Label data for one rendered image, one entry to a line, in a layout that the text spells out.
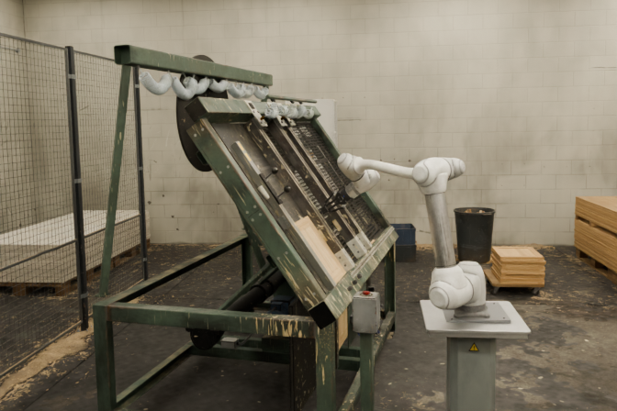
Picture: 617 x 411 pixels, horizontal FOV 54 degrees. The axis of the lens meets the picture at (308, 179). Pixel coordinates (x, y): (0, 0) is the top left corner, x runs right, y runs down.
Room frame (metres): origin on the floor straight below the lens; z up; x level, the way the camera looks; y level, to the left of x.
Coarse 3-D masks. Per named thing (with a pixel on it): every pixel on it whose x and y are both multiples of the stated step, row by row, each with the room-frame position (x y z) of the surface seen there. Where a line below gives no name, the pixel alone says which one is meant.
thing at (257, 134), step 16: (256, 112) 3.68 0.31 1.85; (272, 112) 3.63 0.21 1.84; (256, 128) 3.64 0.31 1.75; (256, 144) 3.64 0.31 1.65; (272, 144) 3.66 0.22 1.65; (272, 160) 3.61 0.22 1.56; (288, 176) 3.58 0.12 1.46; (304, 192) 3.59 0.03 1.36; (304, 208) 3.55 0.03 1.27; (320, 224) 3.53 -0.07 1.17; (336, 240) 3.52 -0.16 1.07; (336, 256) 3.50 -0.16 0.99
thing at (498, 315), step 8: (488, 304) 3.23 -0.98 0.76; (496, 304) 3.22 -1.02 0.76; (448, 312) 3.13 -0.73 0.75; (488, 312) 3.09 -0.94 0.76; (496, 312) 3.08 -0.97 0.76; (504, 312) 3.07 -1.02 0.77; (448, 320) 2.99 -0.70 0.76; (456, 320) 2.98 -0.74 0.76; (464, 320) 2.97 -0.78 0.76; (472, 320) 2.97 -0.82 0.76; (480, 320) 2.96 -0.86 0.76; (488, 320) 2.96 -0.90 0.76; (496, 320) 2.95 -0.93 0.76; (504, 320) 2.95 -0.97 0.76
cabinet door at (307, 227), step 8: (296, 224) 3.30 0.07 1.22; (304, 224) 3.41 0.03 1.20; (312, 224) 3.52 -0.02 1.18; (304, 232) 3.34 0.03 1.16; (312, 232) 3.44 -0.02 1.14; (312, 240) 3.36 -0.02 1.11; (320, 240) 3.46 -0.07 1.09; (312, 248) 3.29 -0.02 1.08; (320, 248) 3.40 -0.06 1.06; (328, 248) 3.49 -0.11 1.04; (320, 256) 3.31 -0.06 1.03; (328, 256) 3.41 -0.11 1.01; (328, 264) 3.33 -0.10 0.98; (336, 264) 3.43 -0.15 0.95; (336, 272) 3.34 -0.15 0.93; (344, 272) 3.45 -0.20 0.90; (336, 280) 3.27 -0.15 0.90
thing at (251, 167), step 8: (232, 144) 3.29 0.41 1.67; (240, 152) 3.27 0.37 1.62; (240, 160) 3.28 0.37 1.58; (248, 160) 3.26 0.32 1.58; (248, 168) 3.26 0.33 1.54; (256, 168) 3.29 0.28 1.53; (256, 176) 3.25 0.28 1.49; (264, 184) 3.23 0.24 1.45; (272, 200) 3.22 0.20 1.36; (280, 208) 3.21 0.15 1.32; (280, 216) 3.21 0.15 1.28; (288, 216) 3.23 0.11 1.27; (296, 232) 3.19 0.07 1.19; (296, 240) 3.19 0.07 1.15; (304, 240) 3.19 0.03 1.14; (304, 248) 3.17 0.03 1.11; (312, 256) 3.16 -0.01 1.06; (312, 264) 3.16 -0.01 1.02; (320, 264) 3.17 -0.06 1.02; (320, 272) 3.15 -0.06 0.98; (328, 272) 3.18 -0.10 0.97; (328, 280) 3.14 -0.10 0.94; (328, 288) 3.14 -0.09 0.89
